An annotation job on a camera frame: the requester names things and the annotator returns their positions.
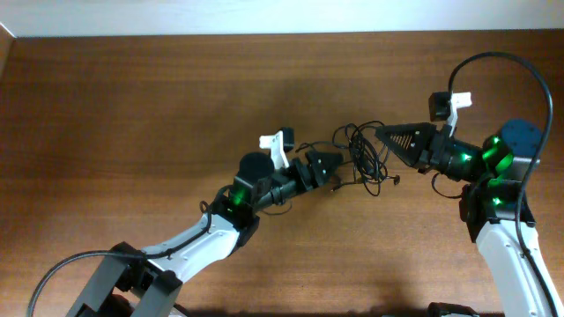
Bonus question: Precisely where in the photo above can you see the black cable bundle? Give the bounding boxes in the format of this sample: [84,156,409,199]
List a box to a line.
[293,120,402,198]

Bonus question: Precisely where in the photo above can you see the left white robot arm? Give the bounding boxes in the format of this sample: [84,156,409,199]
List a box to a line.
[68,151,344,316]

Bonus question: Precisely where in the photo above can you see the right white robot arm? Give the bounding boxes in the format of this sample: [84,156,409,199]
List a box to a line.
[375,119,563,316]

